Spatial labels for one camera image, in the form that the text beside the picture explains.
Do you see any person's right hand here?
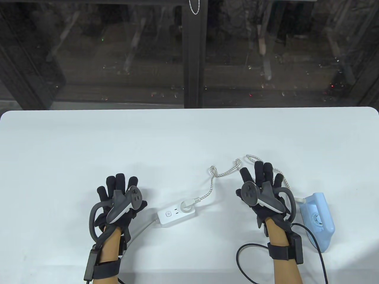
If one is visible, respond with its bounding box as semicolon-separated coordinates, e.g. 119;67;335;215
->
236;161;293;235

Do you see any person's left hand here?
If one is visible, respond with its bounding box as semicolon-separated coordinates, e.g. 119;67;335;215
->
95;173;148;238

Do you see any white power strip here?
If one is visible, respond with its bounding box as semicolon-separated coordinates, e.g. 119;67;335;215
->
156;201;197;228

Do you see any braided white iron cord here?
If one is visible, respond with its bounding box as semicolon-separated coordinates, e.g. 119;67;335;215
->
180;154;305;213

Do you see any light blue electric iron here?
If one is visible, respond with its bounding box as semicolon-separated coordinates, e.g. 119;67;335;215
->
297;192;336;254

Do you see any person's left forearm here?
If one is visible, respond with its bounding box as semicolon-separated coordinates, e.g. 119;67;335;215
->
94;227;122;284

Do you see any person's right forearm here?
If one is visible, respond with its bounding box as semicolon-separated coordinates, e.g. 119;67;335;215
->
265;218;303;284

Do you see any grey left hand controller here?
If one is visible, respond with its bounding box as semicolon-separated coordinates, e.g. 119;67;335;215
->
90;186;143;241

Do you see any grey hand controller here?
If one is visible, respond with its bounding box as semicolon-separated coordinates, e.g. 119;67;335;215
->
90;186;143;241
240;181;296;223

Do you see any grey right hand controller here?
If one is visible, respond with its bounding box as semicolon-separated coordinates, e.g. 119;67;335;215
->
240;181;296;223

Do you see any black framed glass window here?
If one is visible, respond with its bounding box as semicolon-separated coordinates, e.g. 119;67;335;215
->
0;0;379;110

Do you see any white power strip cable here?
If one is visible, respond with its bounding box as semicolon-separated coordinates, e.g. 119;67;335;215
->
121;217;160;255

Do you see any black left wrist strap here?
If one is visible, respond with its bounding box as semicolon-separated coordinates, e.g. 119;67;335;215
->
92;257;122;280

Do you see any black wrist strap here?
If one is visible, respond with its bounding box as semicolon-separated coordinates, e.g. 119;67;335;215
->
92;257;122;280
267;242;292;262

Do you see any black right wrist strap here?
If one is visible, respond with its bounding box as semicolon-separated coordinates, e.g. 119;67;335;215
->
267;242;292;262

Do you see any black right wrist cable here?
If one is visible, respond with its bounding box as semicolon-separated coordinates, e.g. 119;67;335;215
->
236;222;329;284

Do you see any white window pull cord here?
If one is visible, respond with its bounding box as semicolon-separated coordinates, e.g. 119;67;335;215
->
188;0;203;15

